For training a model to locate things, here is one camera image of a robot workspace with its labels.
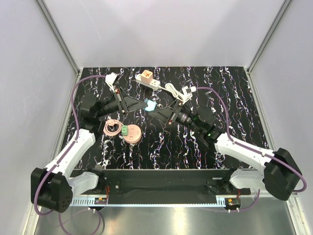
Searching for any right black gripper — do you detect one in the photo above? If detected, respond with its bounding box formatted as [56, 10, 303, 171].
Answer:
[149, 99, 203, 134]

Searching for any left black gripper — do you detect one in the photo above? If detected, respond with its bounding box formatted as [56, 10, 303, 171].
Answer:
[96, 87, 148, 118]

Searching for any teal plug adapter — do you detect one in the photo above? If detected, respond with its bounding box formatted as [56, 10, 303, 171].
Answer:
[145, 99, 157, 112]

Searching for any green plug adapter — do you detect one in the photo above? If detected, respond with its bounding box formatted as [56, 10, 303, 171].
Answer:
[121, 125, 128, 136]

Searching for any pink round power socket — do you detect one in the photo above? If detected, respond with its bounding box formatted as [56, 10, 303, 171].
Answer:
[122, 124, 142, 144]

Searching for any white power strip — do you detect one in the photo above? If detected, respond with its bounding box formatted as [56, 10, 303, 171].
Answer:
[135, 73, 160, 91]

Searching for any pink cube plug adapter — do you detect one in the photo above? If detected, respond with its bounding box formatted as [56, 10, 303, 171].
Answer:
[140, 70, 153, 84]

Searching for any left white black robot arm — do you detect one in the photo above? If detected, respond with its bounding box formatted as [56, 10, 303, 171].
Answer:
[31, 88, 148, 213]

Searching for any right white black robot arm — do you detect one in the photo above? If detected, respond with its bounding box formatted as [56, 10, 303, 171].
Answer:
[149, 101, 302, 201]

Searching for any black marbled table mat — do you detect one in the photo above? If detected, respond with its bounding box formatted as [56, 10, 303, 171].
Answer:
[75, 66, 268, 169]

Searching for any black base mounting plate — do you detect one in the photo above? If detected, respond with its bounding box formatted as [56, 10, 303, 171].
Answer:
[77, 168, 252, 205]

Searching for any white coiled power strip cable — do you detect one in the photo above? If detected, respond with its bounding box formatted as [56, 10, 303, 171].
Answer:
[158, 82, 188, 101]

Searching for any pink coiled cable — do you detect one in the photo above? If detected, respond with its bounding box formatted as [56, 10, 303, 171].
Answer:
[102, 119, 123, 137]

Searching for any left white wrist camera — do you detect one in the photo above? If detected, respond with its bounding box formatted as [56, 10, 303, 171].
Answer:
[105, 72, 118, 92]

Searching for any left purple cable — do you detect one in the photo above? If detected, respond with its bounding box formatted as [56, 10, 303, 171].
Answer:
[33, 75, 108, 233]

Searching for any purple cable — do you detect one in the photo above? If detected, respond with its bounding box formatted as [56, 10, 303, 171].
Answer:
[33, 75, 108, 233]
[195, 86, 308, 212]

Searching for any white slotted cable duct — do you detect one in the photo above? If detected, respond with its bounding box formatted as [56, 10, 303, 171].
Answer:
[70, 197, 108, 207]

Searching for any left aluminium frame post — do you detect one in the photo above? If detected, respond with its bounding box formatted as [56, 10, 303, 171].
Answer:
[35, 0, 80, 76]

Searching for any aluminium frame post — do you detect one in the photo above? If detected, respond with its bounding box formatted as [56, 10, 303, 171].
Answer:
[35, 0, 80, 76]
[246, 0, 293, 74]

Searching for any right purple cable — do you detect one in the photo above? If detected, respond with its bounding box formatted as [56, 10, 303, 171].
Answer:
[195, 86, 308, 212]

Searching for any right aluminium frame post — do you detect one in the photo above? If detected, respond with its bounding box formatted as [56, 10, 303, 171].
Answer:
[246, 0, 293, 74]

